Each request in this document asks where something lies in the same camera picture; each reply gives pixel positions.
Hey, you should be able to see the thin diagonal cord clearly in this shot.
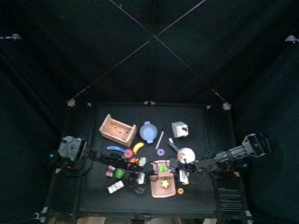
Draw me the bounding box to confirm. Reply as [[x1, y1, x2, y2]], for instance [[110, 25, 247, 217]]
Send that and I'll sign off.
[[108, 0, 227, 103], [71, 0, 207, 100]]

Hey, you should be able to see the frying pan with egg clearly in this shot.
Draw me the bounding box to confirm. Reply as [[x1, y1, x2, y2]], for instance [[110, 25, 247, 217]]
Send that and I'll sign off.
[[167, 137, 198, 165]]

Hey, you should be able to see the white text label sticker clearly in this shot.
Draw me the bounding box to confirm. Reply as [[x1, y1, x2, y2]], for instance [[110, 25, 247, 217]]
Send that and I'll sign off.
[[218, 186, 243, 214]]

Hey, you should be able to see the pink toy tray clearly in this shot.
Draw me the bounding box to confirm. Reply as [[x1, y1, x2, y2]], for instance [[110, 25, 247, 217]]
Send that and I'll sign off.
[[148, 158, 178, 199]]

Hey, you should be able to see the blue curved toy piece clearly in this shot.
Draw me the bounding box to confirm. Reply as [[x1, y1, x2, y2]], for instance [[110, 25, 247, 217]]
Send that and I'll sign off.
[[106, 145, 128, 154]]

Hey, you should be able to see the open wooden crate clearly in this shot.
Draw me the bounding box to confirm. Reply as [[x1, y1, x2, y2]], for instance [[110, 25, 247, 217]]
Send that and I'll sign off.
[[98, 113, 138, 148]]

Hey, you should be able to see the black round toy burner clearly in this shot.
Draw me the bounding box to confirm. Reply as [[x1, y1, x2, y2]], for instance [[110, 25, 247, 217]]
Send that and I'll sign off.
[[130, 176, 148, 194]]

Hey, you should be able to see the blue toy pot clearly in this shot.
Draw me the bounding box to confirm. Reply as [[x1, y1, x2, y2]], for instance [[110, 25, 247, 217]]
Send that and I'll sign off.
[[139, 121, 159, 144]]

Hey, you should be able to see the white grey knife holder block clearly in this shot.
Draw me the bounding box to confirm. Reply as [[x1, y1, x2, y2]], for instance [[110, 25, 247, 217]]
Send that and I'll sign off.
[[171, 121, 191, 139]]

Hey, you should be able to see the white striped small box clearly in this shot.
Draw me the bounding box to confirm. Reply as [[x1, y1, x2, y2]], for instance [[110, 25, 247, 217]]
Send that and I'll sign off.
[[107, 180, 127, 194]]

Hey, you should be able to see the grey frame clamp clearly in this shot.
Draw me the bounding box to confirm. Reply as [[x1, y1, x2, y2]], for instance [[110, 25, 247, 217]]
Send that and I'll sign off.
[[284, 34, 299, 44], [0, 33, 24, 41]]

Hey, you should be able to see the green toy cup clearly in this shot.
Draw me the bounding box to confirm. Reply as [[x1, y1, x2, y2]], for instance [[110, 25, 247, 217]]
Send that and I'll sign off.
[[114, 168, 127, 179]]

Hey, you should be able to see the yellow toy banana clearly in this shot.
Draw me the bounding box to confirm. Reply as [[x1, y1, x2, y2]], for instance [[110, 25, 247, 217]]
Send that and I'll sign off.
[[132, 142, 146, 155]]

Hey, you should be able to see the cream toy butter block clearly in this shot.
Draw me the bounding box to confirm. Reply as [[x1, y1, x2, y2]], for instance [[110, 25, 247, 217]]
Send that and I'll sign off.
[[179, 171, 191, 186]]

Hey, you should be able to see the thin white toy knife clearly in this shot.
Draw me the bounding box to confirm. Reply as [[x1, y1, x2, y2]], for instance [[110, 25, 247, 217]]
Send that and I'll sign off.
[[154, 125, 168, 151]]

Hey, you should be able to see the red toy ring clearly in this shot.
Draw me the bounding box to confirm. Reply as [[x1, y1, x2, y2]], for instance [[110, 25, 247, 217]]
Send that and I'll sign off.
[[123, 148, 136, 159]]

